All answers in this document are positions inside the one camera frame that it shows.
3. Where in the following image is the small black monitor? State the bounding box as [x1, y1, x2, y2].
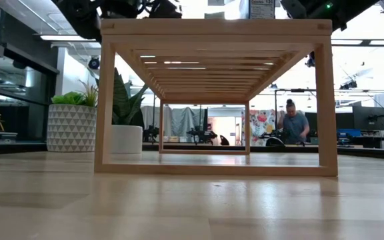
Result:
[307, 112, 318, 143]
[335, 112, 355, 131]

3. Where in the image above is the orange Mini Wheats cereal box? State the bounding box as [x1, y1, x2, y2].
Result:
[204, 0, 227, 20]

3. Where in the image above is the white hanging cloth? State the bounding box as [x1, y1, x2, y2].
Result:
[141, 105, 172, 137]

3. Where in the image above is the large black monitor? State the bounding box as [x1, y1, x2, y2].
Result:
[351, 105, 384, 131]

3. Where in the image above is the blue Frosted Flakes cereal box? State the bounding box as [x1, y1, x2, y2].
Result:
[239, 0, 276, 20]

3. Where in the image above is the long ceiling light fixture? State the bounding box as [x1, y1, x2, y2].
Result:
[40, 35, 98, 42]
[331, 39, 384, 47]

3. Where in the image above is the grey hanging cloth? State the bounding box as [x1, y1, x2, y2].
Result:
[171, 106, 201, 137]

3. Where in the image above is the white plant pot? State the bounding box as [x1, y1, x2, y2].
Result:
[111, 125, 144, 155]

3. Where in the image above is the light green leafy plant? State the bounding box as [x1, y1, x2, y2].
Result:
[51, 79, 99, 108]

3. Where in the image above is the wooden slatted shelf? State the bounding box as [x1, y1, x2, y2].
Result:
[94, 18, 339, 177]

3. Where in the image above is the black ceiling spotlight cluster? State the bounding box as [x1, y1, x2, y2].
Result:
[340, 79, 358, 90]

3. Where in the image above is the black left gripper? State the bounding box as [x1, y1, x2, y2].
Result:
[103, 0, 183, 19]

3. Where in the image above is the triangle-patterned grey planter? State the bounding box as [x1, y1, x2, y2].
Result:
[46, 103, 98, 153]

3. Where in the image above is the green snake plant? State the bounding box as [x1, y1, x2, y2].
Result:
[88, 67, 149, 127]

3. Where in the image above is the person at workbench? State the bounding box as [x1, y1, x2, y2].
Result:
[277, 99, 311, 146]

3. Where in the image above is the blue storage bin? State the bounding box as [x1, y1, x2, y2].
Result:
[337, 129, 362, 138]

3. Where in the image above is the colourful floral hanging cloth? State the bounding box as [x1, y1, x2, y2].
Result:
[249, 109, 279, 147]

